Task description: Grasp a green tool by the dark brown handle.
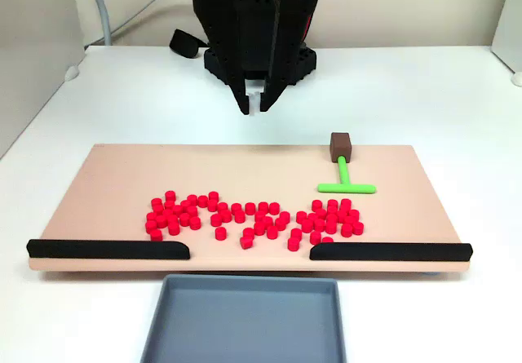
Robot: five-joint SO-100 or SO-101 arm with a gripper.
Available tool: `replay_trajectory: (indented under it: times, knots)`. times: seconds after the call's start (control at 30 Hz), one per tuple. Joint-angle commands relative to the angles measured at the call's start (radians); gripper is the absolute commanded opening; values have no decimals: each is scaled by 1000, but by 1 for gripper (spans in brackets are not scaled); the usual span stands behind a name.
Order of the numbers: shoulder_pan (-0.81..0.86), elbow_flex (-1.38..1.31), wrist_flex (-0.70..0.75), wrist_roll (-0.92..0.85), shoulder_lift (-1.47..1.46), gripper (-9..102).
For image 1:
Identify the green tool with brown handle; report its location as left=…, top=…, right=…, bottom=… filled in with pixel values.
left=316, top=131, right=377, bottom=195

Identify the gray partition panel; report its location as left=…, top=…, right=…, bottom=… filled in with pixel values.
left=0, top=0, right=87, bottom=158

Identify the black table clamp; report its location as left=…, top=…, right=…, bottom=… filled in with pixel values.
left=169, top=28, right=209, bottom=59

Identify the gray plastic tray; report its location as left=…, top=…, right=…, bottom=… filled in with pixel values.
left=139, top=273, right=347, bottom=363

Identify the beige flat board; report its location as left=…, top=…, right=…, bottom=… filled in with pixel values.
left=28, top=143, right=474, bottom=275

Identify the white partition panel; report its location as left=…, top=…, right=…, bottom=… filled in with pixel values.
left=491, top=0, right=522, bottom=74

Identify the gray thick cable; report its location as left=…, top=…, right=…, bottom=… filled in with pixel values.
left=84, top=0, right=113, bottom=46

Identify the black foam rail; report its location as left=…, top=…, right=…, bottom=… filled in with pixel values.
left=308, top=241, right=474, bottom=262
left=26, top=238, right=192, bottom=261

